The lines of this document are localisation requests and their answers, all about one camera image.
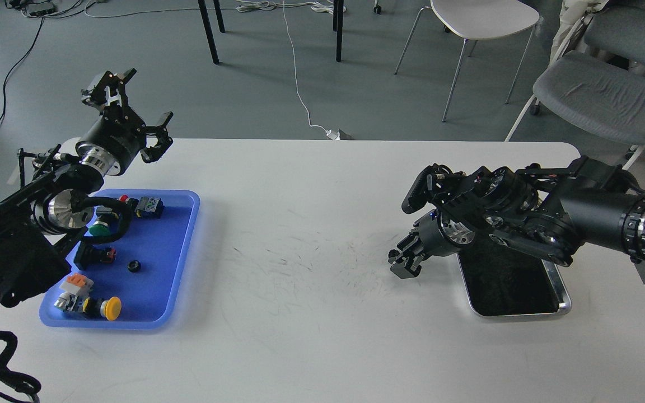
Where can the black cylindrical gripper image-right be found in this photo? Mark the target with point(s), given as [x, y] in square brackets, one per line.
[434, 235]

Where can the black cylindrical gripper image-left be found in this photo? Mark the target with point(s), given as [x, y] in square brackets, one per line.
[108, 139]

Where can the small black gear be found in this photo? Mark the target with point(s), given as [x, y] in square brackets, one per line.
[134, 266]

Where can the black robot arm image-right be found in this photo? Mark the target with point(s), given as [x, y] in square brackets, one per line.
[547, 213]

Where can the silver metal tray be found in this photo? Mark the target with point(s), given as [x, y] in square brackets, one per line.
[506, 284]

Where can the blue plastic tray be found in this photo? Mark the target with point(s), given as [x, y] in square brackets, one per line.
[148, 296]

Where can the grey green contact block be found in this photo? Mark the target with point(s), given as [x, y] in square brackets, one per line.
[149, 207]

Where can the white power adapter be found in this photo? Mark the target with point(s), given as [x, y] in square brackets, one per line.
[338, 134]

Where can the black table leg left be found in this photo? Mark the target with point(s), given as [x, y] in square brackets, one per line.
[212, 46]

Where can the black table leg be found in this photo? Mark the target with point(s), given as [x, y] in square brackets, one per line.
[212, 46]
[338, 18]

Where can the black power strip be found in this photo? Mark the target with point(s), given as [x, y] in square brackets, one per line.
[40, 8]

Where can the orange white contact block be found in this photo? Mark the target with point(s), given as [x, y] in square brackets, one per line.
[77, 285]

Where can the white chair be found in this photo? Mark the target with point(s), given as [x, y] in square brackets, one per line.
[479, 20]

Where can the black table leg right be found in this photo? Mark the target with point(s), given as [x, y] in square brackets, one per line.
[338, 18]

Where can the grey padded chair near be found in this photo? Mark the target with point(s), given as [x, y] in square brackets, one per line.
[597, 97]

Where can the grey padded chair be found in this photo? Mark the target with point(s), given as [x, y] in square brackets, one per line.
[620, 30]
[597, 97]

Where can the grey padded chair far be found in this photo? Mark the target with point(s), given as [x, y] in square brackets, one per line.
[620, 30]

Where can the green push button switch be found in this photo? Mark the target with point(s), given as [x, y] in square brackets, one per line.
[104, 223]

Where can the yellow push button switch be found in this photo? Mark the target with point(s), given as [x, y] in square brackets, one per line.
[90, 307]

